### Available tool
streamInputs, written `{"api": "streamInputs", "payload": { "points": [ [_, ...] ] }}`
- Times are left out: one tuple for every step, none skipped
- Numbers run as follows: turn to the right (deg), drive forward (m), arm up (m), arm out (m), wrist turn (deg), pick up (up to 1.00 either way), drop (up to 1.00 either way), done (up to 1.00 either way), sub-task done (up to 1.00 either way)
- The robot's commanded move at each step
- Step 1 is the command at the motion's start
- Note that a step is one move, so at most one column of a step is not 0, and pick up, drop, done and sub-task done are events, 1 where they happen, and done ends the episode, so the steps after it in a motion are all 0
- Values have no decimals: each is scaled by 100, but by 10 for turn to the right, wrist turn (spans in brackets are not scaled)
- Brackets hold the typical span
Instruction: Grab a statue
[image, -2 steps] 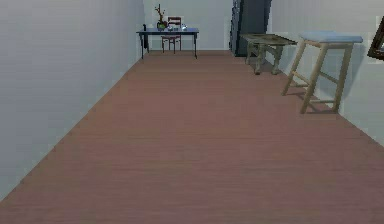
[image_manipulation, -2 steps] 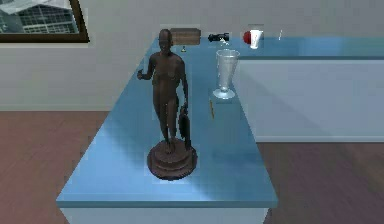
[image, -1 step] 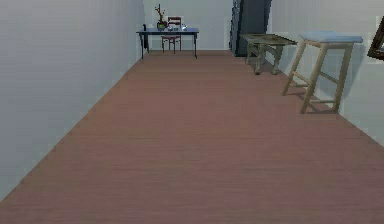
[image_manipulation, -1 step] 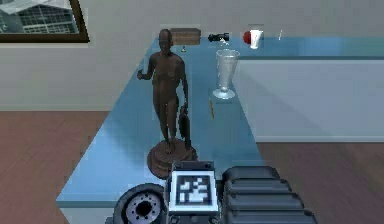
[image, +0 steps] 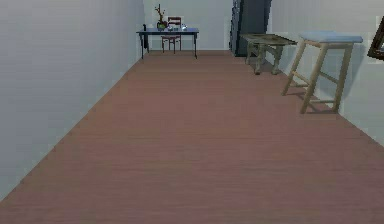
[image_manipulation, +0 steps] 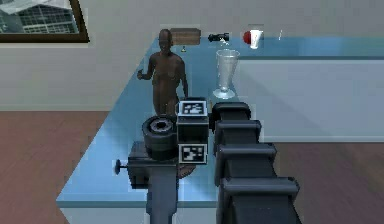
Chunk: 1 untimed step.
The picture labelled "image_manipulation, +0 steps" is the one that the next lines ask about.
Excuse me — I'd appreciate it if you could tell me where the white cup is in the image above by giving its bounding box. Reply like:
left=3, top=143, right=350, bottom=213
left=249, top=28, right=265, bottom=50

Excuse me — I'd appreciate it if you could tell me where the brown wooden box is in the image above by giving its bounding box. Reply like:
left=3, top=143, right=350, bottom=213
left=169, top=27, right=202, bottom=46

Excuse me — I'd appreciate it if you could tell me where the dark framed wall picture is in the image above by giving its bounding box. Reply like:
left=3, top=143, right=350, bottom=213
left=0, top=0, right=91, bottom=44

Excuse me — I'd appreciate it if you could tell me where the white counter with blue top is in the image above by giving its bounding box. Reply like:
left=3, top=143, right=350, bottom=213
left=55, top=35, right=384, bottom=224

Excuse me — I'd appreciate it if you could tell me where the brown human figure statue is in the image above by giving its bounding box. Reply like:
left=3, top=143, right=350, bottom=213
left=136, top=28, right=196, bottom=179

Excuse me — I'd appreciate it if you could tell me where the black spray bottle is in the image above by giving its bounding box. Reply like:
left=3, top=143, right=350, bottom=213
left=207, top=32, right=231, bottom=45

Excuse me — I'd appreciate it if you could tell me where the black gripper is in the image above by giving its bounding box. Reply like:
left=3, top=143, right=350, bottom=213
left=114, top=114, right=180, bottom=224

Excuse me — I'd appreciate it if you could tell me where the clear glass vase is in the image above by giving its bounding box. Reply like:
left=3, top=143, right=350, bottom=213
left=212, top=48, right=241, bottom=100

